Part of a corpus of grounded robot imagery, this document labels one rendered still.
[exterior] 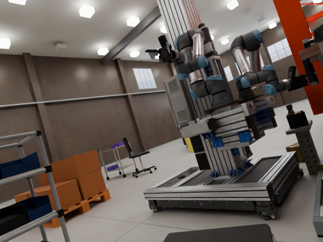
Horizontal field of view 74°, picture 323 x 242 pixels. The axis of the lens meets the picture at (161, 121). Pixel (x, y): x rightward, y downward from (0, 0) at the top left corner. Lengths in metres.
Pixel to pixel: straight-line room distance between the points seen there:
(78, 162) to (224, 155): 2.24
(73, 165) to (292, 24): 3.10
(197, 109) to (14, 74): 11.07
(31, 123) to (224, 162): 10.51
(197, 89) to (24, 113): 10.59
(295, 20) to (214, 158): 1.30
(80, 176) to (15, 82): 9.27
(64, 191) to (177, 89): 2.14
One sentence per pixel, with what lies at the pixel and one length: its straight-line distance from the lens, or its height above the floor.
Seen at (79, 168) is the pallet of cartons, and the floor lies 0.61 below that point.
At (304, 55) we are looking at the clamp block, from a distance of 1.45.
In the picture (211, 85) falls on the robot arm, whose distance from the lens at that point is 1.67.
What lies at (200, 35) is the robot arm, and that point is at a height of 1.35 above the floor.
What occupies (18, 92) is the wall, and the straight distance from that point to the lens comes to 12.05.
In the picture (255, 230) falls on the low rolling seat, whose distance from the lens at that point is 0.86.
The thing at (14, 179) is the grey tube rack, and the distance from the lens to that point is 1.52.
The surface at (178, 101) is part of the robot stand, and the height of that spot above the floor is 0.99.
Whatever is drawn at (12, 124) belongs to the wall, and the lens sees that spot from 11.55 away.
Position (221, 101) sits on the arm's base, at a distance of 1.63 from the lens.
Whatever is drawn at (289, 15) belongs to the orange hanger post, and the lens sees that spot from 2.17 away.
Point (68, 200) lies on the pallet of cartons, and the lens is 3.36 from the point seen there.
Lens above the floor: 0.74
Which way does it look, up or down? 3 degrees up
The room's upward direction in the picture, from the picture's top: 17 degrees counter-clockwise
